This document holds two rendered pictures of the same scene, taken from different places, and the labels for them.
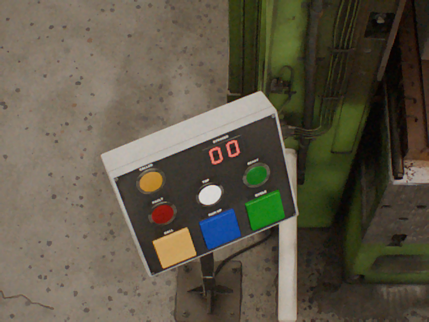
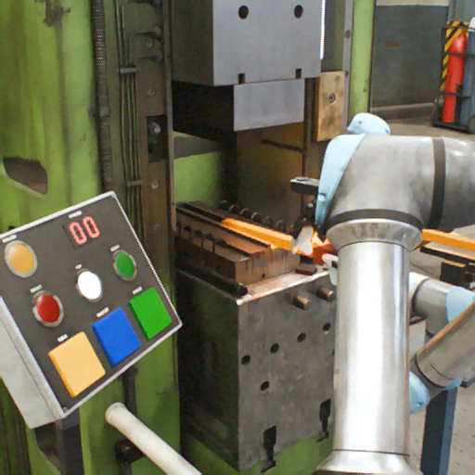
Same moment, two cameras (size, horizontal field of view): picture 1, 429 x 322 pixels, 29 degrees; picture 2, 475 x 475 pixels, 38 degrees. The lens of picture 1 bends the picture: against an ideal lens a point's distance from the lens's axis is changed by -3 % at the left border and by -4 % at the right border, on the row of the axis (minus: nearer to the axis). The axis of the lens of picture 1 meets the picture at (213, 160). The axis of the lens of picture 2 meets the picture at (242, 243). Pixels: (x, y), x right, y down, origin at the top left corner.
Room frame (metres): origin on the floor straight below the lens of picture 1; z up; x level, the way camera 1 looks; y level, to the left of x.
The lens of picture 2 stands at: (-0.33, 0.54, 1.53)
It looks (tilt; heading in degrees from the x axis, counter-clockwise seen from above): 20 degrees down; 317
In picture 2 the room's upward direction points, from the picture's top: straight up
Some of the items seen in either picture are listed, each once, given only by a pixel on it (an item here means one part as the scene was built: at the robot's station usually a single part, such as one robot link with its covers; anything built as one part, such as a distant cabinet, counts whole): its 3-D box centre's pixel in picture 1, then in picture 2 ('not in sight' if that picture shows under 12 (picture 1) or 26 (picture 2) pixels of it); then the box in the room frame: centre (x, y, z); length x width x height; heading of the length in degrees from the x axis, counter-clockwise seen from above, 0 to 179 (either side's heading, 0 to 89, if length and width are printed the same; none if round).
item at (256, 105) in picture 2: not in sight; (211, 94); (0.92, -0.54, 1.32); 0.42 x 0.20 x 0.10; 176
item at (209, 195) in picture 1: (209, 194); (89, 285); (0.59, 0.01, 1.09); 0.05 x 0.03 x 0.04; 86
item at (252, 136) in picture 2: not in sight; (211, 123); (0.96, -0.57, 1.24); 0.30 x 0.07 x 0.06; 176
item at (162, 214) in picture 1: (162, 214); (47, 308); (0.56, 0.10, 1.09); 0.05 x 0.03 x 0.04; 86
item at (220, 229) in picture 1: (219, 228); (115, 337); (0.55, 0.00, 1.01); 0.07 x 0.05 x 0.07; 111
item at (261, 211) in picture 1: (264, 209); (148, 314); (0.59, -0.10, 1.01); 0.07 x 0.05 x 0.07; 111
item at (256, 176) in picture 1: (256, 175); (124, 265); (0.63, -0.08, 1.09); 0.05 x 0.03 x 0.04; 86
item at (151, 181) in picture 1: (150, 181); (20, 259); (0.60, 0.12, 1.16); 0.05 x 0.03 x 0.04; 86
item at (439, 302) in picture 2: not in sight; (449, 307); (0.24, -0.51, 1.00); 0.11 x 0.08 x 0.09; 176
